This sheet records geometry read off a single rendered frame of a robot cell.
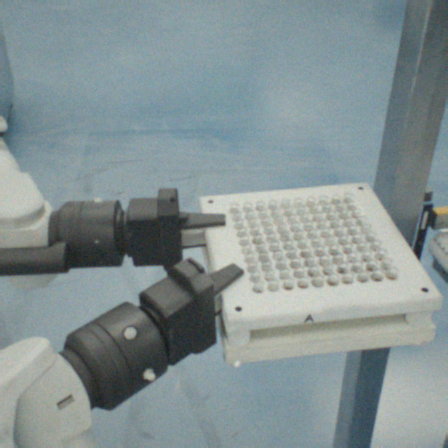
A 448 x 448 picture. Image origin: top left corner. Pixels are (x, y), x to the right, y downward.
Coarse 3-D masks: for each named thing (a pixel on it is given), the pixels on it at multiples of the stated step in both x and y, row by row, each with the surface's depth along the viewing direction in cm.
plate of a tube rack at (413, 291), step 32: (256, 192) 88; (288, 192) 88; (320, 192) 88; (352, 192) 88; (288, 224) 82; (384, 224) 82; (224, 256) 76; (256, 256) 77; (320, 288) 72; (352, 288) 72; (384, 288) 72; (416, 288) 72; (224, 320) 69; (256, 320) 68; (288, 320) 69; (320, 320) 70
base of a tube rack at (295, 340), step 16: (208, 256) 84; (208, 272) 82; (352, 320) 74; (368, 320) 75; (384, 320) 75; (400, 320) 75; (224, 336) 72; (256, 336) 72; (272, 336) 72; (288, 336) 72; (304, 336) 72; (320, 336) 72; (336, 336) 72; (352, 336) 73; (368, 336) 73; (384, 336) 73; (400, 336) 74; (416, 336) 74; (432, 336) 75; (224, 352) 72; (240, 352) 71; (256, 352) 71; (272, 352) 72; (288, 352) 72; (304, 352) 73; (320, 352) 73
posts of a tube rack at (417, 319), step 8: (416, 312) 73; (424, 312) 72; (408, 320) 74; (416, 320) 73; (424, 320) 73; (232, 336) 70; (240, 336) 70; (248, 336) 71; (232, 344) 71; (240, 344) 71
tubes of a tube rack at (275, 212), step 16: (272, 208) 83; (288, 208) 84; (304, 208) 83; (336, 208) 84; (256, 224) 80; (304, 224) 80; (320, 224) 80; (336, 224) 81; (352, 224) 80; (256, 240) 78; (272, 240) 78; (288, 240) 78; (304, 240) 78; (320, 240) 78; (352, 240) 79; (272, 256) 76; (288, 256) 76; (304, 256) 76; (320, 256) 76; (336, 256) 76; (352, 256) 75; (368, 256) 75; (272, 272) 74; (288, 272) 73; (304, 272) 73
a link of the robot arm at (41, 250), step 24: (48, 216) 80; (72, 216) 79; (0, 240) 80; (24, 240) 79; (48, 240) 79; (72, 240) 78; (0, 264) 76; (24, 264) 77; (48, 264) 77; (72, 264) 80; (24, 288) 83
